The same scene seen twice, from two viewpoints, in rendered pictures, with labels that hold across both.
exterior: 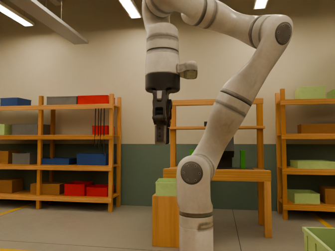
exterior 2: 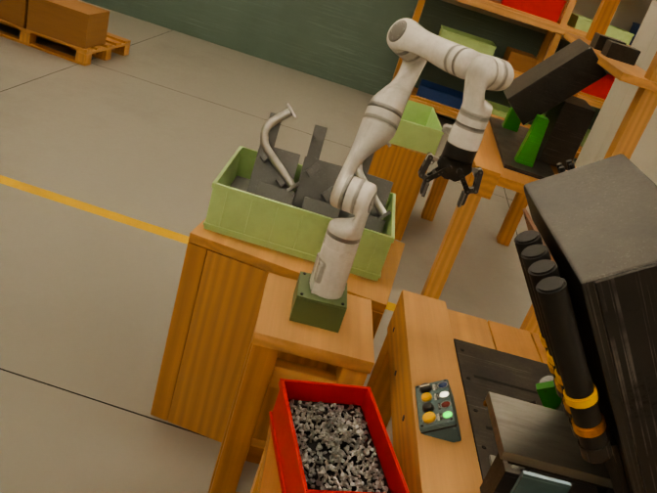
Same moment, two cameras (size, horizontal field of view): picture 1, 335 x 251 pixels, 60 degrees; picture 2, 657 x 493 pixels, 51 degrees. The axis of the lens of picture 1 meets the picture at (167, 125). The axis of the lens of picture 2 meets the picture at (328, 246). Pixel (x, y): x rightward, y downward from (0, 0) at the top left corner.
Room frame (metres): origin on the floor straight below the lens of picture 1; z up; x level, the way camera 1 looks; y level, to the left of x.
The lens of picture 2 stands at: (1.10, 1.52, 1.83)
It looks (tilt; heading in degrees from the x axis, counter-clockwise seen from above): 26 degrees down; 260
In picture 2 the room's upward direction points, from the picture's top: 18 degrees clockwise
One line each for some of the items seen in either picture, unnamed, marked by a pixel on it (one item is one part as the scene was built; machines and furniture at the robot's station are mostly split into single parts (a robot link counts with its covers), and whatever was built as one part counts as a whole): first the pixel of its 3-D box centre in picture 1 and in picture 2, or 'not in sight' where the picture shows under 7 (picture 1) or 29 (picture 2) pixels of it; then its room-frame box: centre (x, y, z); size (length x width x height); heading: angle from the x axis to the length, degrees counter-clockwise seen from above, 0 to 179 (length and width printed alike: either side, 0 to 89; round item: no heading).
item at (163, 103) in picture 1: (159, 105); (477, 180); (0.55, 0.02, 1.37); 0.03 x 0.02 x 0.06; 86
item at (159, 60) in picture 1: (171, 62); (465, 130); (0.62, -0.01, 1.47); 0.11 x 0.09 x 0.06; 86
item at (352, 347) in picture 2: not in sight; (316, 320); (0.80, -0.08, 0.83); 0.32 x 0.32 x 0.04; 87
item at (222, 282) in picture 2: not in sight; (279, 328); (0.82, -0.66, 0.39); 0.68 x 0.52 x 0.79; 165
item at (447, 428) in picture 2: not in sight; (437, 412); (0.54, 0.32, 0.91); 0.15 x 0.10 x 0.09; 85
